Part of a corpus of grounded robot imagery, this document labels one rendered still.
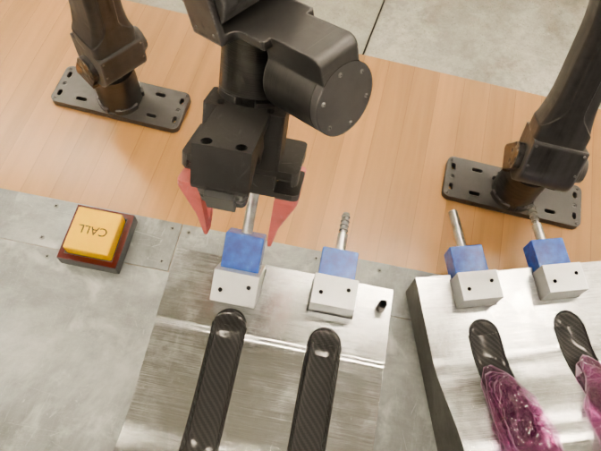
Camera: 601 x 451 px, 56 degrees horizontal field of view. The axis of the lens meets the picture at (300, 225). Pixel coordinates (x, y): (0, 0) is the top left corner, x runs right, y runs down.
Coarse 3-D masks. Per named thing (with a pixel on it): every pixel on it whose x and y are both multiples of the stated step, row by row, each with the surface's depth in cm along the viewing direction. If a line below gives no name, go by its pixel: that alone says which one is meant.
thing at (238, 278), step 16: (256, 208) 62; (224, 240) 62; (240, 240) 62; (256, 240) 62; (224, 256) 62; (240, 256) 62; (256, 256) 62; (224, 272) 61; (240, 272) 62; (256, 272) 62; (224, 288) 62; (240, 288) 61; (256, 288) 61; (240, 304) 62
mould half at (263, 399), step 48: (192, 288) 65; (288, 288) 66; (384, 288) 66; (192, 336) 63; (288, 336) 63; (384, 336) 64; (144, 384) 61; (192, 384) 61; (240, 384) 61; (288, 384) 61; (336, 384) 62; (144, 432) 59; (240, 432) 59; (288, 432) 60; (336, 432) 60
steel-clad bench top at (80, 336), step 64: (0, 192) 79; (0, 256) 75; (128, 256) 76; (320, 256) 77; (0, 320) 71; (64, 320) 72; (128, 320) 72; (0, 384) 68; (64, 384) 68; (128, 384) 69; (384, 384) 70; (0, 448) 65; (64, 448) 65; (384, 448) 67
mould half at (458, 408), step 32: (416, 288) 71; (448, 288) 71; (512, 288) 71; (416, 320) 72; (448, 320) 69; (512, 320) 69; (544, 320) 69; (448, 352) 67; (512, 352) 67; (544, 352) 68; (448, 384) 65; (544, 384) 65; (576, 384) 65; (448, 416) 62; (480, 416) 61; (576, 416) 61; (448, 448) 63; (480, 448) 59; (576, 448) 59
